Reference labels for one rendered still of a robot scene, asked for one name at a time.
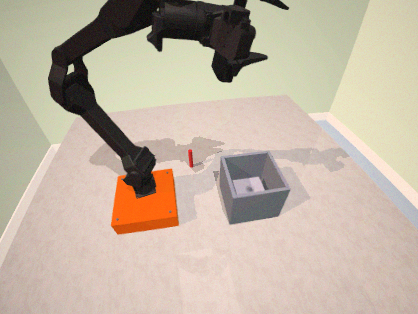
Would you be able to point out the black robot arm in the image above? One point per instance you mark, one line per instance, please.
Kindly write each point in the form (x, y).
(231, 35)

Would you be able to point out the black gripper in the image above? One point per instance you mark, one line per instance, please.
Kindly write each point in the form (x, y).
(223, 68)

